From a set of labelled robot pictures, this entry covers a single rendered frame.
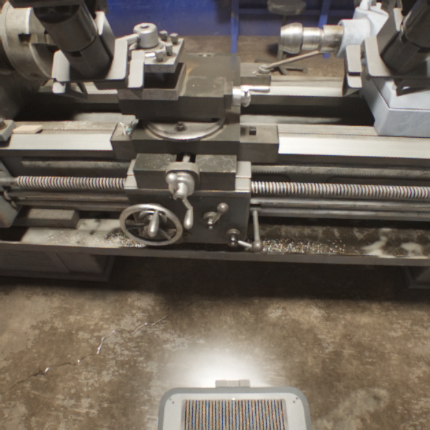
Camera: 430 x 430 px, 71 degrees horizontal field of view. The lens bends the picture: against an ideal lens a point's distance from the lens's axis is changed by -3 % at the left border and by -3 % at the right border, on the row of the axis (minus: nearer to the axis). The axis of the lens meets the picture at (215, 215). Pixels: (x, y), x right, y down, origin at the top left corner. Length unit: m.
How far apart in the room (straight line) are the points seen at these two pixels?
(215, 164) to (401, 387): 1.26
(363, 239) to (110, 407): 1.28
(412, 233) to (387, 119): 0.58
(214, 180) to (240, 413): 0.79
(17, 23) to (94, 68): 0.73
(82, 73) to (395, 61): 0.44
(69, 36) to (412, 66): 0.45
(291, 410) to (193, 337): 0.56
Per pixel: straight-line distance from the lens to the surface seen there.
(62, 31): 0.45
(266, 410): 1.24
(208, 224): 1.02
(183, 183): 0.86
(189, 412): 1.24
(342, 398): 1.58
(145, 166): 0.94
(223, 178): 0.92
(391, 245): 1.48
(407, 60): 0.52
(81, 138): 1.18
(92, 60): 0.49
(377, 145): 1.16
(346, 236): 1.43
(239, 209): 1.02
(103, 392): 1.59
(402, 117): 1.21
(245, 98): 0.96
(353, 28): 1.14
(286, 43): 1.11
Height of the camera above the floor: 1.48
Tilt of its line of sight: 50 degrees down
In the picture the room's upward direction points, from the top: 2 degrees counter-clockwise
